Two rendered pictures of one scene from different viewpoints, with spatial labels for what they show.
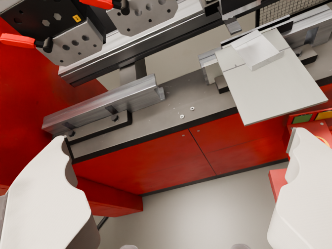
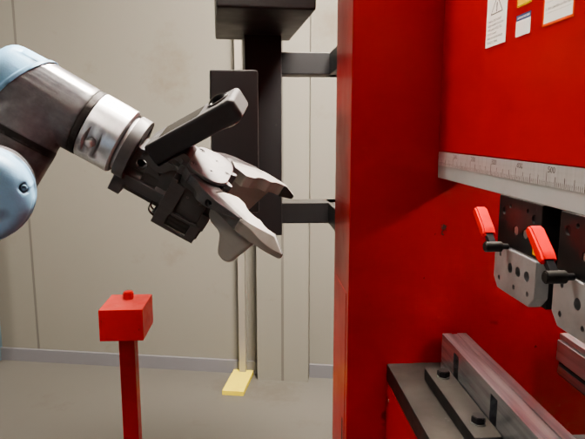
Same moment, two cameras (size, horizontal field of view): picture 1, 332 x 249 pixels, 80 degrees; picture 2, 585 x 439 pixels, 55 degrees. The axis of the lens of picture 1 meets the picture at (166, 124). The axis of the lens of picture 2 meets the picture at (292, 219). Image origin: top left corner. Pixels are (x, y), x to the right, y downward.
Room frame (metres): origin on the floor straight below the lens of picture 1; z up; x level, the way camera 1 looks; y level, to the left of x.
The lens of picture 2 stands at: (-0.23, -0.56, 1.45)
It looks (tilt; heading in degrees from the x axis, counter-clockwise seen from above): 9 degrees down; 62
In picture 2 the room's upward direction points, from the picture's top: straight up
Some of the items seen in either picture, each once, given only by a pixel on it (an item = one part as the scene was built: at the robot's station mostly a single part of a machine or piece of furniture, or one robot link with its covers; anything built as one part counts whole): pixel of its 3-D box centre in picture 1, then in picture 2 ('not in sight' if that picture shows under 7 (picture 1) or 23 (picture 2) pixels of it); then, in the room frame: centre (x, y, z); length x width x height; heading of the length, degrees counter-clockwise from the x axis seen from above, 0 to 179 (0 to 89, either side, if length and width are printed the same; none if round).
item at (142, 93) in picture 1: (102, 108); (497, 401); (0.62, 0.16, 0.92); 0.50 x 0.06 x 0.10; 66
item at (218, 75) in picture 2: not in sight; (231, 140); (0.39, 0.97, 1.42); 0.45 x 0.12 x 0.36; 70
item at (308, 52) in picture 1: (262, 69); not in sight; (0.32, -0.36, 0.89); 0.30 x 0.05 x 0.03; 66
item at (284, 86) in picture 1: (261, 73); not in sight; (0.25, -0.28, 1.00); 0.26 x 0.18 x 0.01; 156
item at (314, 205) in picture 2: not in sight; (319, 217); (0.68, 0.95, 1.18); 0.40 x 0.24 x 0.07; 66
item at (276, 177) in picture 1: (293, 191); not in sight; (0.02, -0.33, 0.06); 0.25 x 0.20 x 0.12; 148
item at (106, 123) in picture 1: (96, 128); (458, 404); (0.58, 0.23, 0.89); 0.30 x 0.05 x 0.03; 66
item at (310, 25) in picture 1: (260, 49); not in sight; (0.37, -0.39, 0.92); 0.39 x 0.06 x 0.10; 66
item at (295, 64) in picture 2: not in sight; (319, 59); (0.68, 0.95, 1.67); 0.40 x 0.24 x 0.07; 66
